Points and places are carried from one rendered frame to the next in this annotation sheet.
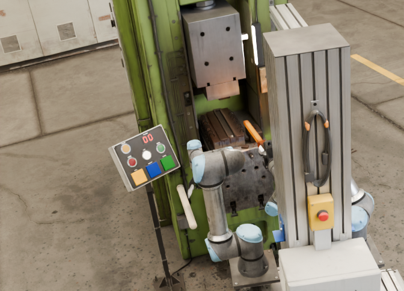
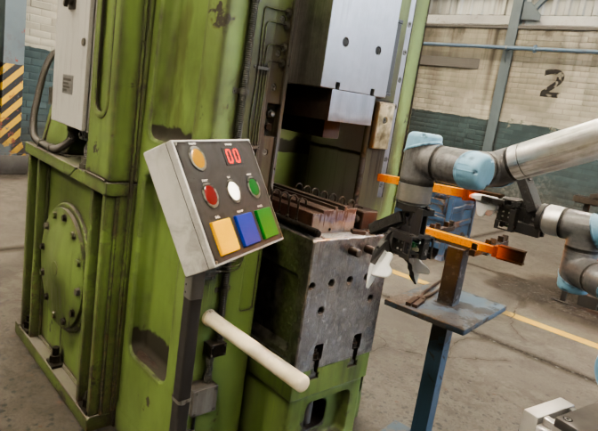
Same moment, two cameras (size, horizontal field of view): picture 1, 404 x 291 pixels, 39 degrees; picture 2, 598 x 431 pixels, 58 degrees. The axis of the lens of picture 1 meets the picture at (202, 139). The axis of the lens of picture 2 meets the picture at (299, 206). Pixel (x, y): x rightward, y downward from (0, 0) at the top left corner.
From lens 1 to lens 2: 242 cm
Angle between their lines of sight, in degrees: 37
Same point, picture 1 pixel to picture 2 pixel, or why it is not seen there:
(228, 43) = (382, 19)
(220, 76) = (356, 77)
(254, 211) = (341, 370)
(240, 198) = (331, 339)
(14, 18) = not seen: outside the picture
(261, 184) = (364, 313)
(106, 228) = not seen: outside the picture
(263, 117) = (359, 195)
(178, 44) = not seen: outside the picture
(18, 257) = not seen: outside the picture
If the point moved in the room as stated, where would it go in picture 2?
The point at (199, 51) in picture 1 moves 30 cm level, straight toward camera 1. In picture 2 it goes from (343, 10) to (416, 3)
